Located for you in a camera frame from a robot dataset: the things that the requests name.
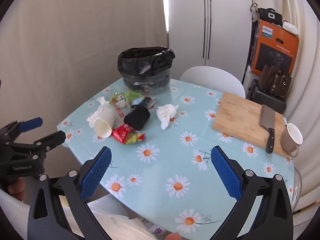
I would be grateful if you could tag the beige mug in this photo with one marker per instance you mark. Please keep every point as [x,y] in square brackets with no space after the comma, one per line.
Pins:
[287,140]

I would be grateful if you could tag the clear plastic chair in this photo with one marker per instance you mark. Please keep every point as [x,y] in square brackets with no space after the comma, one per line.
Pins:
[298,187]

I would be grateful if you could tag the grey bag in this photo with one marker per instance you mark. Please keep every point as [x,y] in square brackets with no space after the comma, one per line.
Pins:
[254,12]

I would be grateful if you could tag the trash bin with black bag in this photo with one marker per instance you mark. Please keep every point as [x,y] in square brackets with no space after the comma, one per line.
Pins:
[140,60]

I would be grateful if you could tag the white cloth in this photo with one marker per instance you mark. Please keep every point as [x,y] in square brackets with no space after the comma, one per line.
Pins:
[112,220]

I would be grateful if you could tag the white curtain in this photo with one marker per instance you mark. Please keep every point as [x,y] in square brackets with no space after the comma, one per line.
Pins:
[307,80]

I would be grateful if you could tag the brown handbag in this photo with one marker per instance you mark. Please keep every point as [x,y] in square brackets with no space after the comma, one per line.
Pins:
[266,80]

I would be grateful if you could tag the orange cardboard box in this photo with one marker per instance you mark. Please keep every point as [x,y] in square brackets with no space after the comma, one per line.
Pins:
[282,37]

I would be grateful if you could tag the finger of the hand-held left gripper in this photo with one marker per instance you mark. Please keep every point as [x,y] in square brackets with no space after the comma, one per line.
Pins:
[31,124]
[53,138]

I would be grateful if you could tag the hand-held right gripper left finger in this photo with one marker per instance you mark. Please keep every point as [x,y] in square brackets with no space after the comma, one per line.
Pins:
[96,175]

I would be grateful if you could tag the white wardrobe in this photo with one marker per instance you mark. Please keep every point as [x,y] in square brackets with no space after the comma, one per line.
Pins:
[187,30]

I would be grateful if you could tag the dark wrapper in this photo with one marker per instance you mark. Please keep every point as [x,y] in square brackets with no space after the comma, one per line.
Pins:
[147,102]

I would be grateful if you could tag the dark grey suitcase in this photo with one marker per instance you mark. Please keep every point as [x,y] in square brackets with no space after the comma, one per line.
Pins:
[260,97]

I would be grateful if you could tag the white tissue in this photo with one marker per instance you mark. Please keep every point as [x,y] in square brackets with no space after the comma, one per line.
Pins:
[166,112]
[96,116]

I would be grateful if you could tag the green and white snack packet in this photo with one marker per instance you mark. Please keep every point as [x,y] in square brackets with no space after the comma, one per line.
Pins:
[125,98]

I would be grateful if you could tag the white paper cup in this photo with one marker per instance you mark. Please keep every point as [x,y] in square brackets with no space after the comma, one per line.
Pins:
[103,122]

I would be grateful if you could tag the beige curtain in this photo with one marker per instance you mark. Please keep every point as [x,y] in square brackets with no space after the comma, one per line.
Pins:
[75,42]

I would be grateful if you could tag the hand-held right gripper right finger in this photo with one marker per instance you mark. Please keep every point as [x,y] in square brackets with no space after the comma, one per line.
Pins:
[226,172]

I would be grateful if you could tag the black cup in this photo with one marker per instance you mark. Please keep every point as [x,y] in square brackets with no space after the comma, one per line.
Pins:
[137,118]

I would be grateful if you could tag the person's left hand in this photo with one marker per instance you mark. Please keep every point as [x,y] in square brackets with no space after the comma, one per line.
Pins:
[16,187]

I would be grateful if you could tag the white chair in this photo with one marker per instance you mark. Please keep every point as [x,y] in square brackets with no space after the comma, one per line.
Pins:
[212,78]

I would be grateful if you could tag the wooden cutting board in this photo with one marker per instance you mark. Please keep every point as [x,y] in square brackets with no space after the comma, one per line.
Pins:
[240,120]

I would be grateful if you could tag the white pouch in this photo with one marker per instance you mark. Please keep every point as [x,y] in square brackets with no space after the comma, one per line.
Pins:
[290,27]

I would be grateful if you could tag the red snack wrapper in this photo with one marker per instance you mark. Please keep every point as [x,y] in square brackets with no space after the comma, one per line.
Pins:
[122,132]

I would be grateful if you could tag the black bag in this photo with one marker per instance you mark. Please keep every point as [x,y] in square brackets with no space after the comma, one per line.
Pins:
[271,16]

